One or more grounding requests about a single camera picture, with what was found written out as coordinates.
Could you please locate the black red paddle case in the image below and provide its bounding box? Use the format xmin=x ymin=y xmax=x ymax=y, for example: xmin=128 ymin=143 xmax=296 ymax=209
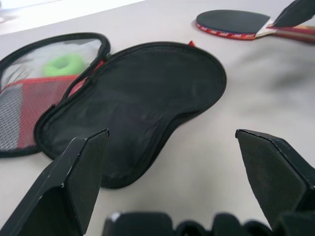
xmin=0 ymin=31 xmax=227 ymax=190

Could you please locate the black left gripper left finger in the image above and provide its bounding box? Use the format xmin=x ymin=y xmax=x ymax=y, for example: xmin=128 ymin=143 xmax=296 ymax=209
xmin=0 ymin=128 xmax=110 ymax=236

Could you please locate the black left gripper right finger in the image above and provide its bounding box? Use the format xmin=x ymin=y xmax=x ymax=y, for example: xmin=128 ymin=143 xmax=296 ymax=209
xmin=235 ymin=129 xmax=315 ymax=234

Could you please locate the green ring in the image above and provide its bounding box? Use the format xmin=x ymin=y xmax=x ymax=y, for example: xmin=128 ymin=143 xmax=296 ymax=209
xmin=43 ymin=55 xmax=89 ymax=76

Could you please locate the black rubber table tennis paddle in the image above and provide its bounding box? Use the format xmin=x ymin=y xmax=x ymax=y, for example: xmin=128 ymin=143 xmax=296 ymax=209
xmin=195 ymin=9 xmax=315 ymax=44

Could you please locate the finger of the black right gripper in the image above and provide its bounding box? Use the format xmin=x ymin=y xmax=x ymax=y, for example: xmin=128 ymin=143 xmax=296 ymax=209
xmin=272 ymin=0 xmax=315 ymax=28

